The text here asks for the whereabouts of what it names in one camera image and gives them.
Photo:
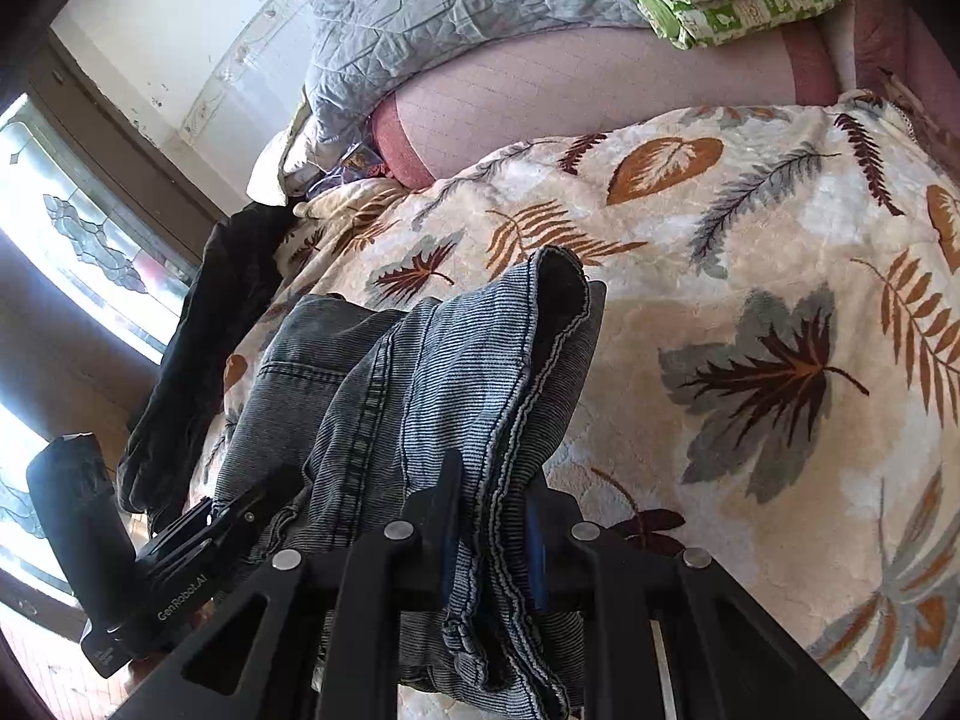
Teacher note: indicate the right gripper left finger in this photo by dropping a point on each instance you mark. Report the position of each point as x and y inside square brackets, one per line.
[315, 636]

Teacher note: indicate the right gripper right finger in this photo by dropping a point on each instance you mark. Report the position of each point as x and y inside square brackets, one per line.
[667, 637]

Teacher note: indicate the grey-blue denim pants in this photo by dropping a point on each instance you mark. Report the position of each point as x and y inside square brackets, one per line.
[366, 404]

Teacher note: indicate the black garment on sofa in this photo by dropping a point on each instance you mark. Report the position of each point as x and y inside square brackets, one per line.
[236, 280]

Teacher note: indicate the cream leaf-print fleece blanket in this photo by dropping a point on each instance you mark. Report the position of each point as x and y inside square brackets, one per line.
[776, 375]

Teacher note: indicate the stained glass window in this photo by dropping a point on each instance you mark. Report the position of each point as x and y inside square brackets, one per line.
[90, 299]

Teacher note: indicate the cream floral pillow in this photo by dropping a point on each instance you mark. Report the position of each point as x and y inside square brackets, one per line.
[274, 172]

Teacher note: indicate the small colourful box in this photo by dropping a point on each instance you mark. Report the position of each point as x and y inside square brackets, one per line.
[360, 162]

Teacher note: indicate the grey quilted blanket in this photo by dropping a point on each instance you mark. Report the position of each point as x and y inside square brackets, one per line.
[365, 50]

